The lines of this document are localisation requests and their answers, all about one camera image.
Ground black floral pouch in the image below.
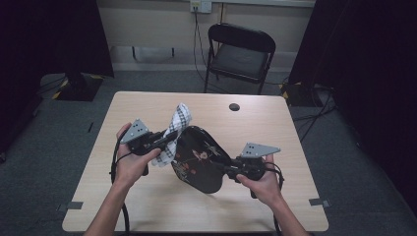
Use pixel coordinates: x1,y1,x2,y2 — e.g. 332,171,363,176
170,125,232,195

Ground person's left hand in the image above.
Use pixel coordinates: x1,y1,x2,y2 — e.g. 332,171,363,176
113,122,162,190

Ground black floor cables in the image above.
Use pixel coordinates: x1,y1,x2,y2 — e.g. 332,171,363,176
290,86,339,143

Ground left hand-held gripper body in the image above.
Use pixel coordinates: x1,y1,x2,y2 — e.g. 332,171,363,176
119,118,165,157

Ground right hand-held gripper cable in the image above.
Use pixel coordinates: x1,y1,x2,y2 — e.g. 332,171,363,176
261,161,286,236

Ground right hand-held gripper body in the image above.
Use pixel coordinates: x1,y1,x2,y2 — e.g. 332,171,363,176
228,142,282,183

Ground black stand base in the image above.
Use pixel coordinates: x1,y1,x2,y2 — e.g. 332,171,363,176
279,82,325,108
51,72,105,102

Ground white checked cloth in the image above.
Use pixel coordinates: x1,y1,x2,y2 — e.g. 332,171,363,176
150,102,194,168

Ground black folding chair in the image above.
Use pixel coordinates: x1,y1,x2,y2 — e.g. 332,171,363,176
203,22,277,96

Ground grey floor tape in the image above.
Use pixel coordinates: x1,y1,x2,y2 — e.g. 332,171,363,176
308,197,331,209
56,201,85,212

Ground person's right hand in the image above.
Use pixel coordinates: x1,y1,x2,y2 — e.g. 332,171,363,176
235,153,285,208

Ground black wall socket cable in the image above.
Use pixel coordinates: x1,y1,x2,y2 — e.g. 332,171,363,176
192,5,232,95

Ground hand-held gripper cable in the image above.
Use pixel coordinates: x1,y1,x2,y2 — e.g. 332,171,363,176
108,137,133,236
261,161,286,236

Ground white wall socket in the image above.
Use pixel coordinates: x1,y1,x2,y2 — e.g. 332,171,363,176
189,0,213,15

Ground black curtain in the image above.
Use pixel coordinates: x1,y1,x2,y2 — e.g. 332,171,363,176
0,0,115,155
287,0,417,209

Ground left hand-held gripper cable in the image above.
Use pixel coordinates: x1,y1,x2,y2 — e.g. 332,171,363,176
108,137,133,236

